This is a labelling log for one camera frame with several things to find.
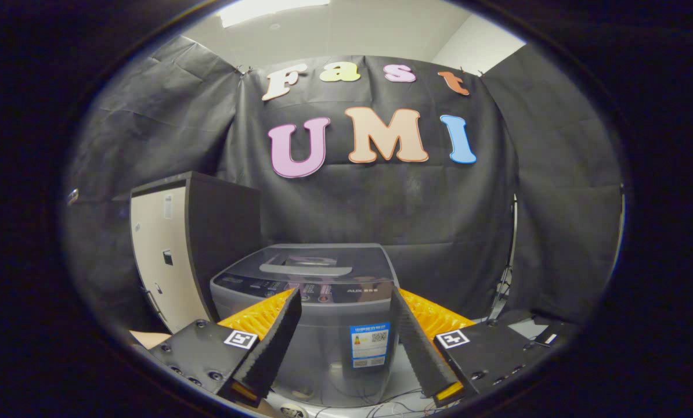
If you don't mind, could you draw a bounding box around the grey top-load washing machine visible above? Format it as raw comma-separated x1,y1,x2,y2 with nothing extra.
210,243,395,407

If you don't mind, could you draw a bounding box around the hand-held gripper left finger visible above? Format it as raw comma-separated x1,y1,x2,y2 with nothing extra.
148,287,302,408

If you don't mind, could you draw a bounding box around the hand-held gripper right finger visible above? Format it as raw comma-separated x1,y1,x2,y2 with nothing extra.
391,286,556,408

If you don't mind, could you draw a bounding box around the beige and dark cabinet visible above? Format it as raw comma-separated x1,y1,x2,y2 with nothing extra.
129,171,263,334

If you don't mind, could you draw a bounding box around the thin metal tripod stand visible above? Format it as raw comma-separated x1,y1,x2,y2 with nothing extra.
486,194,518,320

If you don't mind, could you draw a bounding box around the tangle of floor cables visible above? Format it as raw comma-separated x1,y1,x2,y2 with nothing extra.
312,389,457,418

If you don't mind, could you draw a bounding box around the black backdrop cloth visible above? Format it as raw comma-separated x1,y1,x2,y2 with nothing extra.
62,36,623,331

